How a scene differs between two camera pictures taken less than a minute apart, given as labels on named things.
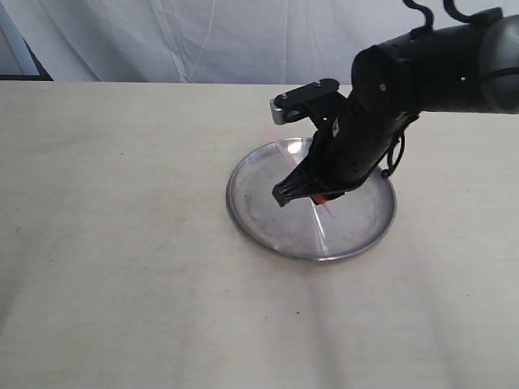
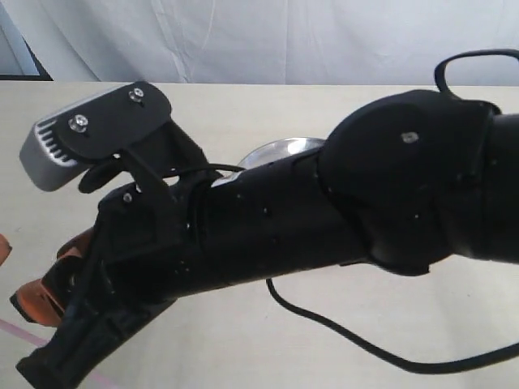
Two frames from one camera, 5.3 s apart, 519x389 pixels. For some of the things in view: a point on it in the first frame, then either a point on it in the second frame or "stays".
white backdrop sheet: [259, 41] stays
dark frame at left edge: [18, 59] stays
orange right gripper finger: [303, 182] -> [40, 301]
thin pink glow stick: [285, 151] -> [95, 380]
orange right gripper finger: [319, 198] -> [64, 272]
